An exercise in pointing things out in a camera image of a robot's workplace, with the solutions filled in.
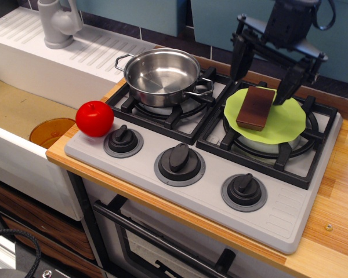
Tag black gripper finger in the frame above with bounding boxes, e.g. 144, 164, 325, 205
230, 35, 254, 82
273, 58, 310, 105

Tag grey toy faucet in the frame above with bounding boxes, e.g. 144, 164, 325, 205
38, 0, 83, 49

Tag white toy sink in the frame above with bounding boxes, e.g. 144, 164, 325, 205
0, 8, 154, 221

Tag black stove knob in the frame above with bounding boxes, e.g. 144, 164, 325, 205
103, 125, 143, 159
154, 143, 206, 187
221, 173, 267, 213

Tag red toy apple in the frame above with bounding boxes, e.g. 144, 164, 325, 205
75, 101, 114, 137

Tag black burner grate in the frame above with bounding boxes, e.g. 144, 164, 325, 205
107, 67, 236, 145
196, 82, 342, 189

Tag black left burner grate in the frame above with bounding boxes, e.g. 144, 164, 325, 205
107, 67, 236, 145

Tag grey toy stove top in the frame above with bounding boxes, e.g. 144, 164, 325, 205
63, 69, 343, 255

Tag black right burner grate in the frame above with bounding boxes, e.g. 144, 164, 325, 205
196, 82, 342, 189

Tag black middle stove knob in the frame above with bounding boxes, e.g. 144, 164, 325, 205
154, 143, 206, 187

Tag black right stove knob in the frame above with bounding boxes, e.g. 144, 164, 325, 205
221, 173, 267, 213

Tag orange plastic bowl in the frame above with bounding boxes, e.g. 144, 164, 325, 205
29, 118, 75, 149

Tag black braided cable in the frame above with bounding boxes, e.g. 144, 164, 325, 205
0, 228, 42, 278

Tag wooden drawer fronts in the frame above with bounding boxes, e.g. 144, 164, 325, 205
0, 177, 105, 278

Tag teal wall cabinet right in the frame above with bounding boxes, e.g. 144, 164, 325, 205
191, 0, 348, 83

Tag stainless steel pot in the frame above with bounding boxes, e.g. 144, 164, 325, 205
114, 48, 214, 108

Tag light green plate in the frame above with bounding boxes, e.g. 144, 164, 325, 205
224, 88, 307, 145

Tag black oven door handle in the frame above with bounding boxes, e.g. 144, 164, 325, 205
92, 195, 236, 277

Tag black left stove knob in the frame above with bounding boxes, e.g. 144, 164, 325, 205
103, 125, 143, 159

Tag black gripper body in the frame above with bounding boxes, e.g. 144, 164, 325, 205
233, 1, 328, 76

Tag brown chocolate bar block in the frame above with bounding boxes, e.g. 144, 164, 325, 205
236, 86, 275, 131

